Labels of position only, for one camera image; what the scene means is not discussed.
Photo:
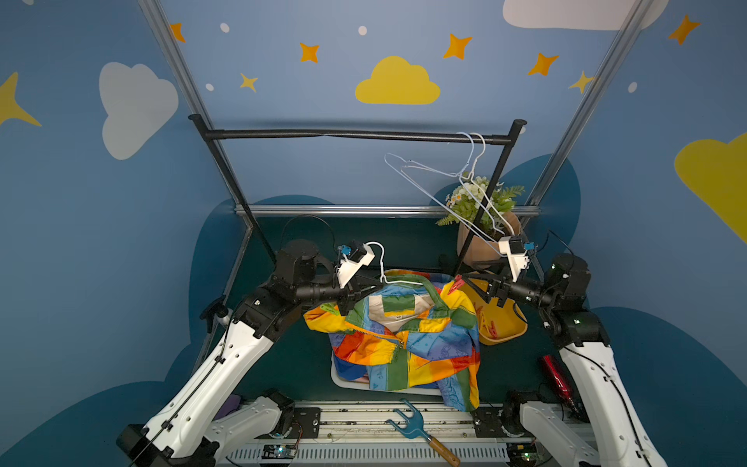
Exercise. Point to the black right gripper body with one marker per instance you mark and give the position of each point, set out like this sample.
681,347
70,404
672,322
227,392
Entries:
500,289

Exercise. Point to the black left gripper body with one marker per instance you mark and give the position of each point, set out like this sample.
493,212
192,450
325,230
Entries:
355,291

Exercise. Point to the pink clothespin rainbow jacket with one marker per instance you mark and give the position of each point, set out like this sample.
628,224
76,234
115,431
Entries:
458,283

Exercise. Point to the white hanger rainbow jacket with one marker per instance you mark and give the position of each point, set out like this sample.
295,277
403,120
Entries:
382,274

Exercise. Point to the red clothespin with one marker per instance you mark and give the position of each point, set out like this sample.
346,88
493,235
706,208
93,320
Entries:
491,330

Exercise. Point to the rainbow striped jacket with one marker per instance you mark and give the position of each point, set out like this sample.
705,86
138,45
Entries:
404,336

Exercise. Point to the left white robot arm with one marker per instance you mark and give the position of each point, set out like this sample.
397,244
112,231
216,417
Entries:
188,431

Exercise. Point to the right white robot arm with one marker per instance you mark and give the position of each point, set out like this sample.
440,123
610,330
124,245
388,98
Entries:
585,349

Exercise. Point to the yellow plastic tray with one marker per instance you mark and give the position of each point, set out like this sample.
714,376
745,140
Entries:
510,322

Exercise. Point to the artificial white flowers plant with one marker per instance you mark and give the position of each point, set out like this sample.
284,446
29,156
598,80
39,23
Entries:
469,202

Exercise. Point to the white plastic laundry basket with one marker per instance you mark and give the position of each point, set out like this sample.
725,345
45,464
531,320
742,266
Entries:
363,383

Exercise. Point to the blue garden fork tool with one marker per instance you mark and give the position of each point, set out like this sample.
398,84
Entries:
413,428

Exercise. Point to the purple silicone spatula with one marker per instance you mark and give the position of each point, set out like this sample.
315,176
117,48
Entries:
230,406

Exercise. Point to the black clothes rack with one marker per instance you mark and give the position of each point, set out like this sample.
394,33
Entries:
209,137

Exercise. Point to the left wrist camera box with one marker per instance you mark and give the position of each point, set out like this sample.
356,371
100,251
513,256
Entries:
353,256

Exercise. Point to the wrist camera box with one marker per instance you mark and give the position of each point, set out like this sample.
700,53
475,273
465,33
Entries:
353,256
517,252

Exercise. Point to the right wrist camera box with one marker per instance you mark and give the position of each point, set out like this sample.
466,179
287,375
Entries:
517,252

